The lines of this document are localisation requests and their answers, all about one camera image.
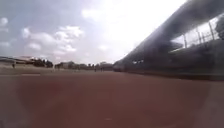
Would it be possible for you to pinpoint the distant row of trees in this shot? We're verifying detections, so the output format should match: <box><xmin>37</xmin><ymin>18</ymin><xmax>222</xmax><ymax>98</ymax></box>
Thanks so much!
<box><xmin>32</xmin><ymin>58</ymin><xmax>114</xmax><ymax>72</ymax></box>

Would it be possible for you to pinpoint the red-brown paved ground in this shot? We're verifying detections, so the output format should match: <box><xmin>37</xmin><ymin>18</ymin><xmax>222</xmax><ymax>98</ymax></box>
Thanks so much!
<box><xmin>0</xmin><ymin>69</ymin><xmax>224</xmax><ymax>128</ymax></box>

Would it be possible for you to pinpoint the large grandstand building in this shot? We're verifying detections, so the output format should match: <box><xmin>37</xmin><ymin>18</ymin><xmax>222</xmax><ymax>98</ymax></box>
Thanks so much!
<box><xmin>112</xmin><ymin>0</ymin><xmax>224</xmax><ymax>81</ymax></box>

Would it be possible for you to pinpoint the low pale building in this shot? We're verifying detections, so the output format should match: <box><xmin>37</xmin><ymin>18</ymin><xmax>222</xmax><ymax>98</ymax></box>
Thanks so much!
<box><xmin>0</xmin><ymin>55</ymin><xmax>35</xmax><ymax>66</ymax></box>

